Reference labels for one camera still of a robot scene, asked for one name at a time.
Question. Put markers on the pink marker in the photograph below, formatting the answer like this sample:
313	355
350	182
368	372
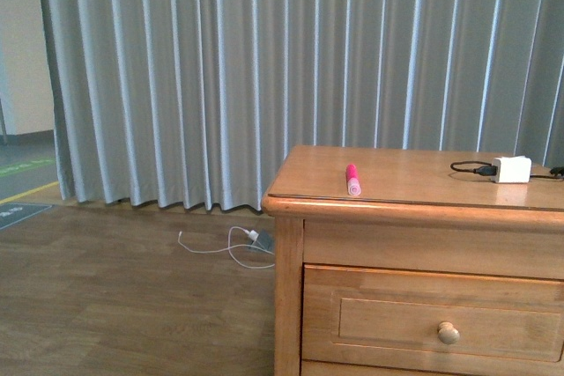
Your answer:
352	180

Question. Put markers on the wooden top drawer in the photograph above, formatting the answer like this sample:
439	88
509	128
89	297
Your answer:
389	318

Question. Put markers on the wooden drawer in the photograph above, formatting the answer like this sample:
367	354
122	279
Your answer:
309	367
389	318

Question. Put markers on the round wooden drawer knob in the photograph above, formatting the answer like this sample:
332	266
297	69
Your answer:
447	333

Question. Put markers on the wooden lower drawer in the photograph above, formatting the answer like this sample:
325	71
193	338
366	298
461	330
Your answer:
309	367

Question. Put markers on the grey floor outlet cover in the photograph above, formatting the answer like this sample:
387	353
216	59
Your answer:
261	242

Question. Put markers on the grey pleated curtain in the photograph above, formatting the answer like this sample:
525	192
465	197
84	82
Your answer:
199	101

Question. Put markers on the wooden nightstand cabinet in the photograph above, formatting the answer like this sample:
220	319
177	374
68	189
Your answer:
413	214

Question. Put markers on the white charger box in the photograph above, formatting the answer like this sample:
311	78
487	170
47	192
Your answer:
512	169

